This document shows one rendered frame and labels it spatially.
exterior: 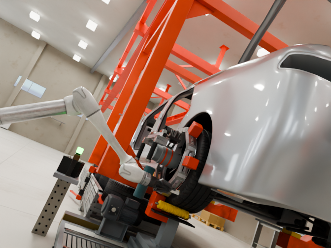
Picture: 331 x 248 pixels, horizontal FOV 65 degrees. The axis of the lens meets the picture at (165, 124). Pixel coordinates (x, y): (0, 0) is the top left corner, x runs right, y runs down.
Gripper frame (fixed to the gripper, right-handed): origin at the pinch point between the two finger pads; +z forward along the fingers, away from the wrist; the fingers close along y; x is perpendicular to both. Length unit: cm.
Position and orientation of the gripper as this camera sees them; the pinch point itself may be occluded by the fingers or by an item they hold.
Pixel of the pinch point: (174, 191)
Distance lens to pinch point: 185.5
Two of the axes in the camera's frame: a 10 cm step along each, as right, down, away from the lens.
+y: 5.0, -7.0, -5.2
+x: 0.4, -5.7, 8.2
